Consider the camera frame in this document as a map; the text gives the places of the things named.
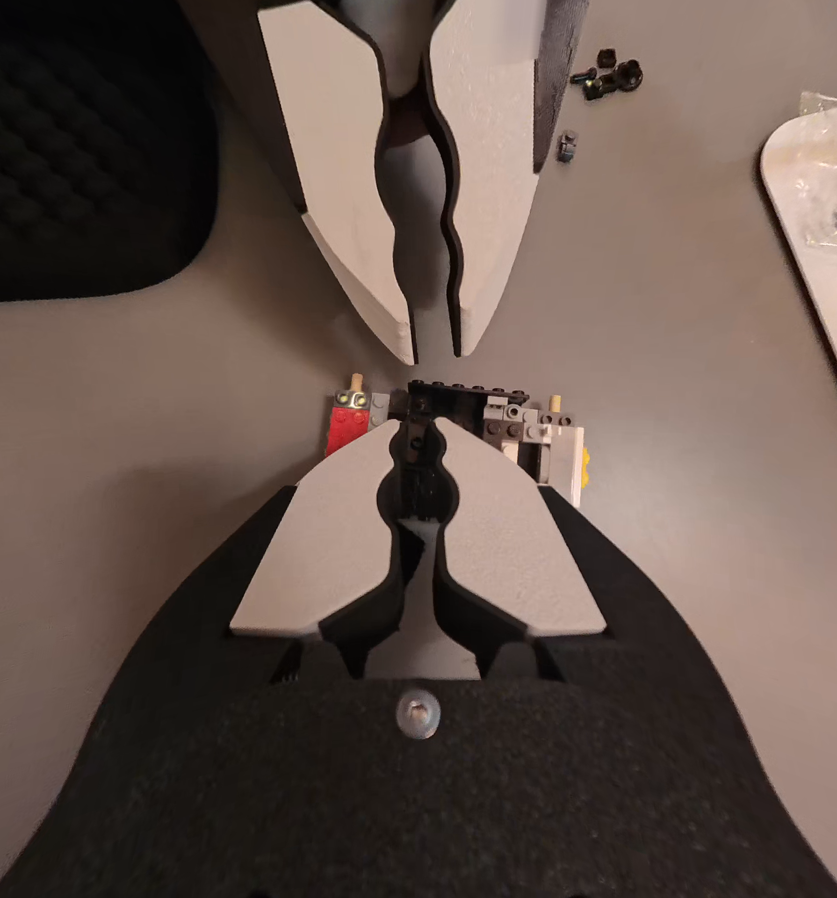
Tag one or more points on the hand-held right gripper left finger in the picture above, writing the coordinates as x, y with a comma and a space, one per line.
313, 547

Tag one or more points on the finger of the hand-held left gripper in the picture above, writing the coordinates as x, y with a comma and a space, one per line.
327, 175
488, 175

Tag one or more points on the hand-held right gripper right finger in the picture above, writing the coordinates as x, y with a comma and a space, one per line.
524, 547

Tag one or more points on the toy brick car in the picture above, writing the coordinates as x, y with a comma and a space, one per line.
502, 421

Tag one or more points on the grey desk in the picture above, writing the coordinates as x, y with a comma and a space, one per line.
671, 351

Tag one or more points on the small black square piece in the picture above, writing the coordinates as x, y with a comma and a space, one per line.
606, 58

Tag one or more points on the black round connector piece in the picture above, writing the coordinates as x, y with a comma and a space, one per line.
618, 78

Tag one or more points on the small grey toy brick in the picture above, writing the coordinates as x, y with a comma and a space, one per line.
566, 147

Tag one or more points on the black quilted pad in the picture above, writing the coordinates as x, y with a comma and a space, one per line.
75, 175

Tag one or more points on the white rounded tray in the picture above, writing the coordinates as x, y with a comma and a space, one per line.
811, 294

